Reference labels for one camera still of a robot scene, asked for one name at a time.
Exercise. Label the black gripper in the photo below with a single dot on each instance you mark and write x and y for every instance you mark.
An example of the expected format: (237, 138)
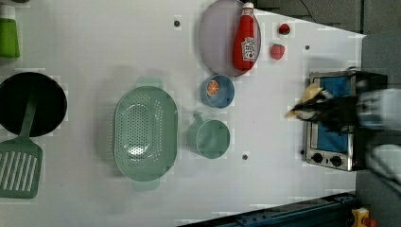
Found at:
(338, 114)

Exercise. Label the peeled plush banana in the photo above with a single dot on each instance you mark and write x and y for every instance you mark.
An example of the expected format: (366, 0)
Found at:
(307, 99)

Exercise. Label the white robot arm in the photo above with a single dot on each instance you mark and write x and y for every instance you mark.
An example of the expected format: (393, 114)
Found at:
(376, 112)

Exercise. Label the pink fruit toy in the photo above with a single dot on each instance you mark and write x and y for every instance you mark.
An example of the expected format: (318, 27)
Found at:
(277, 51)

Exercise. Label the red strawberry toy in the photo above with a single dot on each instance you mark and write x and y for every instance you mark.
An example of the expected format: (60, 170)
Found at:
(284, 29)

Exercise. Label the blue small bowl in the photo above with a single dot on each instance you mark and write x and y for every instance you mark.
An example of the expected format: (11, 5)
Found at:
(225, 95)

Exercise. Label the red ketchup bottle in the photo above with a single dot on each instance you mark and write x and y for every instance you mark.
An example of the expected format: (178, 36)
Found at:
(244, 48)

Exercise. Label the orange slice toy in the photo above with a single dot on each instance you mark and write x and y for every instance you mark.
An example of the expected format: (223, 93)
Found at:
(212, 88)

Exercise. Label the green measuring cup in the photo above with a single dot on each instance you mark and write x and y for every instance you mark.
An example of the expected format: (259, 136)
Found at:
(210, 138)

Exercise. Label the pink round plate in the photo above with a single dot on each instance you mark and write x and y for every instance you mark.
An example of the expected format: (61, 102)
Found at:
(216, 36)

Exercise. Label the green perforated colander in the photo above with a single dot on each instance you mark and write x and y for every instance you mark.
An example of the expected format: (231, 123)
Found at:
(145, 133)

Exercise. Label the green slotted spatula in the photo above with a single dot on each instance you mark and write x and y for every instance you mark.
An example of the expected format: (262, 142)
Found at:
(21, 161)

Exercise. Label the green bottle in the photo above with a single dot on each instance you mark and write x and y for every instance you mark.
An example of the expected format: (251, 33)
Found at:
(9, 45)

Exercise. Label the blue metal frame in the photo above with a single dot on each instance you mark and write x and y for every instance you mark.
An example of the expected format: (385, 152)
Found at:
(330, 211)

